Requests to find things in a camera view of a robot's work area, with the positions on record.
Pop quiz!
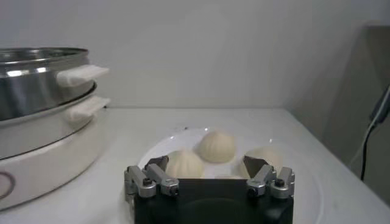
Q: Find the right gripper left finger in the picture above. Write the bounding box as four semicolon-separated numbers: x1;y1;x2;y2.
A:
123;155;180;204

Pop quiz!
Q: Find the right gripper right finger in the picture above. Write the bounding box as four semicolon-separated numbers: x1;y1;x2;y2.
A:
242;155;296;200

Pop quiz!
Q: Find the white steamed baozi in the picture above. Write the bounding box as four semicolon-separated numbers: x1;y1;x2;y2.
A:
165;149;205;180
239;146;285;180
194;130;237;164

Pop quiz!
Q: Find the stainless steel steamer basket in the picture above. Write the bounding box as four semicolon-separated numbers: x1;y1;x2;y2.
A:
0;47;110;121

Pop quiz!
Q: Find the white round plate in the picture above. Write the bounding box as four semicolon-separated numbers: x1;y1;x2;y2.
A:
137;127;324;224

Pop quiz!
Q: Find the white electric cooker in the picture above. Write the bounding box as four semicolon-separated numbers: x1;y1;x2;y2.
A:
0;83;111;211

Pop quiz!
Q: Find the black power cable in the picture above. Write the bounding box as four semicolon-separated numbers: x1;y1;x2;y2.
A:
360;85;390;182

